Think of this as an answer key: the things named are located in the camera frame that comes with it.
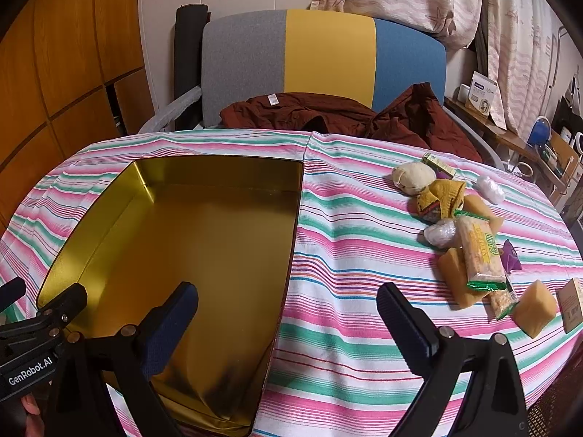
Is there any yellow sponge block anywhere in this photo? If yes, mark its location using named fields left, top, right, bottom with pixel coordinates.
left=512, top=279, right=557, bottom=338
left=437, top=248, right=488, bottom=309
left=463, top=194, right=504, bottom=236

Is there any green cracker packet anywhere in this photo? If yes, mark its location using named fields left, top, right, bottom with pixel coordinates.
left=454, top=210, right=507, bottom=292

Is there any purple snack packet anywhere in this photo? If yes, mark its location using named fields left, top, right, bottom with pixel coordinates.
left=499, top=240, right=522, bottom=274

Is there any white plastic cloud toy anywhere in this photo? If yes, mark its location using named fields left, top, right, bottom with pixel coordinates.
left=475, top=176, right=505, bottom=205

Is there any cream green small box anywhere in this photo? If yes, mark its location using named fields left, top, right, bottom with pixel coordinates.
left=421, top=152, right=457, bottom=180

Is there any person left hand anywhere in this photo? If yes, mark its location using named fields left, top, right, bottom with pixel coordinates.
left=21, top=394, right=44, bottom=437

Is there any brown cardboard box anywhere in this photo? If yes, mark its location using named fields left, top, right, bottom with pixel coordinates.
left=557, top=278, right=583, bottom=334

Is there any striped pink green tablecloth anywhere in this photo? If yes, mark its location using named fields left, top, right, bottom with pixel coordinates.
left=1, top=129, right=582, bottom=436

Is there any gold metal tin tray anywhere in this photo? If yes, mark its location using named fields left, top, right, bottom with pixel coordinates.
left=36, top=155, right=304, bottom=436

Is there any wooden wardrobe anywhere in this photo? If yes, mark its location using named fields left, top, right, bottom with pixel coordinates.
left=1, top=0, right=154, bottom=227

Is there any wooden side shelf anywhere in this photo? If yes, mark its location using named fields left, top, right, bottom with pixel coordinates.
left=444, top=97, right=570, bottom=194

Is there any dark red garment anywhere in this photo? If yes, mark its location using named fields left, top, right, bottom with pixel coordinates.
left=219, top=82, right=483, bottom=163

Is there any white blue medicine box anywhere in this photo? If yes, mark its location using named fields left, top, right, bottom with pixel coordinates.
left=465, top=71, right=498, bottom=117

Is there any black rolled mat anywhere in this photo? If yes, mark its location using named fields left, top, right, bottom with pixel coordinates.
left=173, top=4, right=210, bottom=130

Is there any grey yellow blue headboard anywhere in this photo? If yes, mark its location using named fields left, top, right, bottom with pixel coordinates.
left=201, top=9, right=447, bottom=127

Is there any pink patterned curtain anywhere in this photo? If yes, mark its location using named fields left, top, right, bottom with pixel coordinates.
left=310, top=0, right=557, bottom=139

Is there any grey bed rail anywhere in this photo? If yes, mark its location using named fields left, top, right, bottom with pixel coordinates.
left=138, top=86, right=203, bottom=134

